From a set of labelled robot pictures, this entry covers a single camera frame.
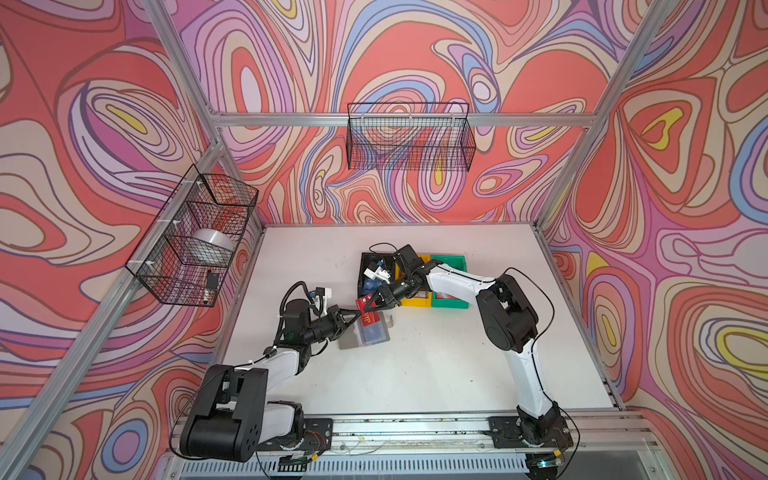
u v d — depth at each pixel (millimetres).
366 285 995
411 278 750
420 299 968
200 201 735
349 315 835
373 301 843
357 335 892
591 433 767
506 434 732
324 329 763
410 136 959
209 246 695
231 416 421
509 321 556
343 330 770
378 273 863
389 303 789
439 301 931
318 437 722
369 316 835
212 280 731
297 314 677
